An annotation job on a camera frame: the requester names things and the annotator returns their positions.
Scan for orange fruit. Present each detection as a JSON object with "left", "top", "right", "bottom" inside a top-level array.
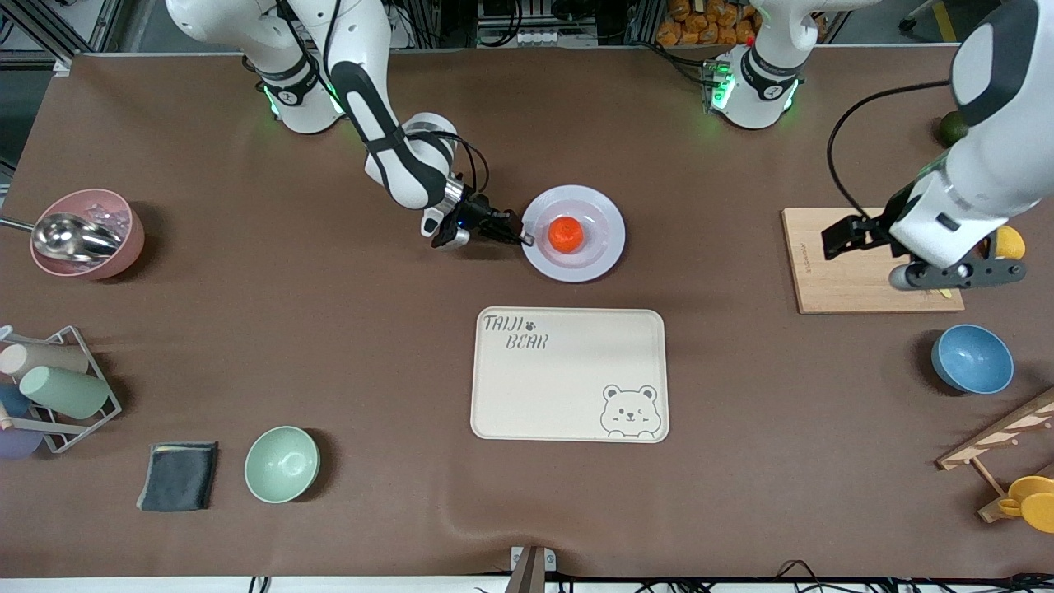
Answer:
[{"left": 548, "top": 217, "right": 585, "bottom": 254}]

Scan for white round plate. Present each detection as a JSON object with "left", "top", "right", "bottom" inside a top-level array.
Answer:
[{"left": 521, "top": 184, "right": 627, "bottom": 283}]

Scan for wooden cutting board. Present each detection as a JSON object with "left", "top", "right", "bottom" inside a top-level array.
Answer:
[{"left": 781, "top": 206, "right": 966, "bottom": 315}]

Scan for blue bowl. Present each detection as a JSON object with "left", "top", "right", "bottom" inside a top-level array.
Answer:
[{"left": 931, "top": 324, "right": 1015, "bottom": 396}]

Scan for cream bear print tray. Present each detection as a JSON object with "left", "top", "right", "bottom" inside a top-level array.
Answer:
[{"left": 470, "top": 307, "right": 670, "bottom": 444}]

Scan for long white socket bar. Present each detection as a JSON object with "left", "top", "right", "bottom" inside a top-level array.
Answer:
[{"left": 478, "top": 26, "right": 599, "bottom": 48}]

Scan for wooden drying rack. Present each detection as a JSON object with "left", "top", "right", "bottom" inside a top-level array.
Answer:
[{"left": 936, "top": 387, "right": 1054, "bottom": 525}]

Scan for brown table mat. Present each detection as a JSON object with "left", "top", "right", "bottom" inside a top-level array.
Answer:
[{"left": 0, "top": 45, "right": 1054, "bottom": 579}]

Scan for bag of oranges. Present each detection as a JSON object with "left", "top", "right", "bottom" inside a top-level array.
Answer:
[{"left": 656, "top": 0, "right": 760, "bottom": 47}]

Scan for light green bowl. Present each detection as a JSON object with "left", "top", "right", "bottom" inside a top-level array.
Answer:
[{"left": 244, "top": 425, "right": 320, "bottom": 505}]

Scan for pink bowl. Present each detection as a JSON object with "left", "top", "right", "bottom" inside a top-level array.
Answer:
[{"left": 30, "top": 189, "right": 146, "bottom": 282}]

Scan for dark grey folded cloth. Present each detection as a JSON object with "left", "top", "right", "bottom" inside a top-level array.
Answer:
[{"left": 136, "top": 441, "right": 220, "bottom": 513}]

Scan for shiny metal scoop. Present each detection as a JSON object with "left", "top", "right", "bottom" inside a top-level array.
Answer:
[{"left": 0, "top": 212, "right": 123, "bottom": 264}]

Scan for mint green cup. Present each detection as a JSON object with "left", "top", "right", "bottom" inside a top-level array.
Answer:
[{"left": 19, "top": 365, "right": 111, "bottom": 420}]

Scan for beige cup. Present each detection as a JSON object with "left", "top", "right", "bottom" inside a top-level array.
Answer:
[{"left": 0, "top": 342, "right": 90, "bottom": 379}]

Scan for purple cup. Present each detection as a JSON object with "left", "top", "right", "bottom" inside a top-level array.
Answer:
[{"left": 0, "top": 427, "right": 44, "bottom": 460}]

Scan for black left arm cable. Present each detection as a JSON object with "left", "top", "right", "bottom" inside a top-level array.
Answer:
[{"left": 827, "top": 78, "right": 956, "bottom": 225}]

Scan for metal table edge bracket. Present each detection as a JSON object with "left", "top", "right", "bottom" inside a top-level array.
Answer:
[{"left": 509, "top": 545, "right": 557, "bottom": 593}]

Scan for grey wire cup rack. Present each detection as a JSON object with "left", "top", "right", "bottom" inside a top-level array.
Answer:
[{"left": 0, "top": 325, "right": 123, "bottom": 455}]

